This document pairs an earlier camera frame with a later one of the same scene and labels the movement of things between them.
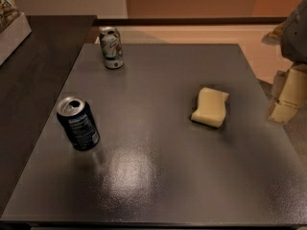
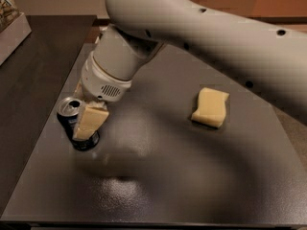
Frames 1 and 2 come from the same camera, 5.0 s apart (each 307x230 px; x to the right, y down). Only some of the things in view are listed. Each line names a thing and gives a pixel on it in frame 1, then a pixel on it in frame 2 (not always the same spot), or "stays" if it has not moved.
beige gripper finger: (293, 94) to (91, 117)
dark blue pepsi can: (79, 121) stays
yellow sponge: (211, 108) stays
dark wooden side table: (31, 79) stays
